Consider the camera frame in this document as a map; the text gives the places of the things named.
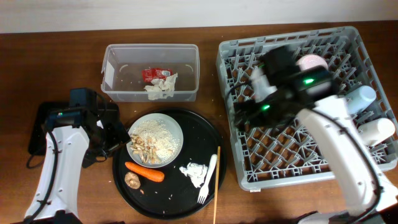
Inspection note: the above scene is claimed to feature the round black tray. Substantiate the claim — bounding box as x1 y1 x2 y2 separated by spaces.
112 107 227 220

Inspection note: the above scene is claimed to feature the clear plastic bin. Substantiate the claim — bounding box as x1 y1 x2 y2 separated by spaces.
101 44 200 102

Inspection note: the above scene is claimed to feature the pile of peanut shells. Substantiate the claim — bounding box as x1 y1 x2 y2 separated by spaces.
130 134 161 164

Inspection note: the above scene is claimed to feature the pink bowl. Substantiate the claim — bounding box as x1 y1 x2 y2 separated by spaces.
296 54 328 71

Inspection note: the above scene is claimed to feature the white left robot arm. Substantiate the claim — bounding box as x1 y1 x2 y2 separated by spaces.
23 104 129 223

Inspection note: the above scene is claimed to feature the crumpled white tissue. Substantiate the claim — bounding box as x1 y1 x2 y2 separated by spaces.
179 162 208 188

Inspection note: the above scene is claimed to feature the brown dried mushroom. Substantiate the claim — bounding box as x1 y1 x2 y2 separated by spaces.
124 172 141 189

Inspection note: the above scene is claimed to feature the black rectangular tray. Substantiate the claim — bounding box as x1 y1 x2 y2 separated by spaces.
28 101 121 157

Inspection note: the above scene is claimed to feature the wooden chopstick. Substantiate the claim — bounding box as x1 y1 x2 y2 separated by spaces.
213 146 221 224

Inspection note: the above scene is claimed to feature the light blue cup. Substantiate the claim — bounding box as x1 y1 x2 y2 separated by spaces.
345 85 376 114

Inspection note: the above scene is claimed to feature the white plastic fork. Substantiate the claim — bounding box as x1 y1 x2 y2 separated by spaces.
198 154 218 204

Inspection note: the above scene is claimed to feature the white cup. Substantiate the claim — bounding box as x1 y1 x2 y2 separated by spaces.
358 118 396 147

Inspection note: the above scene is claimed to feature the red snack wrapper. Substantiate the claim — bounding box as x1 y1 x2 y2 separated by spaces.
142 68 172 83

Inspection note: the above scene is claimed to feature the grey dishwasher rack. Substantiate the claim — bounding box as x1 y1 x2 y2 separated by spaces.
216 26 396 192

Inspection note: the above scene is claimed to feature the grey plate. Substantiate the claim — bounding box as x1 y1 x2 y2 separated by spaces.
126 113 183 168

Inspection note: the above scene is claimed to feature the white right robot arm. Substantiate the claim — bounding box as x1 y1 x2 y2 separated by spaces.
234 66 397 223

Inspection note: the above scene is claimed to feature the white paper napkin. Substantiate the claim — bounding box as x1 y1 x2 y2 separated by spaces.
144 73 178 100

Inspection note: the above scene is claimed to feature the orange carrot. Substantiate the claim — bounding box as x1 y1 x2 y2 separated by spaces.
125 162 165 182

